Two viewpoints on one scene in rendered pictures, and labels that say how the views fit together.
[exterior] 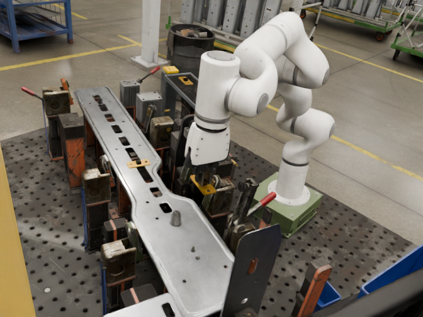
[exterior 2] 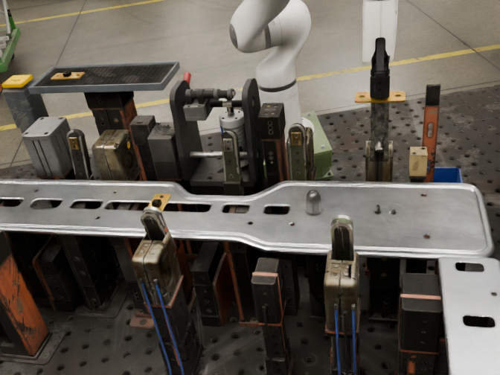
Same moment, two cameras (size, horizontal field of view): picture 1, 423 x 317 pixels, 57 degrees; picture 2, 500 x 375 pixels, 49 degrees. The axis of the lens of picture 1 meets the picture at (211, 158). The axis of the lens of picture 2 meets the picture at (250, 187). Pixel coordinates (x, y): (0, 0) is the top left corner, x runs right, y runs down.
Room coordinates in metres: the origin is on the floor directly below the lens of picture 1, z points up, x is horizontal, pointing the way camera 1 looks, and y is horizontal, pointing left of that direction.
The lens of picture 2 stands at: (0.31, 0.74, 1.68)
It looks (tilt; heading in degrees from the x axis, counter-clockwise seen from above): 34 degrees down; 320
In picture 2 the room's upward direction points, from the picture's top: 8 degrees counter-clockwise
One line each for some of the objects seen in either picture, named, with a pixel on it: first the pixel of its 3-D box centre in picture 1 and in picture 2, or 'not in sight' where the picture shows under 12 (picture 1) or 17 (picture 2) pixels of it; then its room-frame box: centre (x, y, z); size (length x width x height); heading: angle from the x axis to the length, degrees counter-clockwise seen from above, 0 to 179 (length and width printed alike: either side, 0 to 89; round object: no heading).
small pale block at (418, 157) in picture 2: not in sight; (414, 220); (0.80, -0.14, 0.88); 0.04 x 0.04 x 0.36; 33
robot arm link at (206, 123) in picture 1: (213, 117); not in sight; (0.80, 0.01, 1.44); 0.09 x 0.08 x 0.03; 124
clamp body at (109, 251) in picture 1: (118, 286); (342, 335); (0.73, 0.22, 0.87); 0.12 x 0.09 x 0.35; 123
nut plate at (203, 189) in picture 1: (203, 182); (379, 94); (0.80, 0.01, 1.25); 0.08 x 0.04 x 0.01; 34
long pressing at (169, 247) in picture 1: (135, 161); (148, 209); (1.20, 0.29, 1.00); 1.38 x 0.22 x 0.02; 33
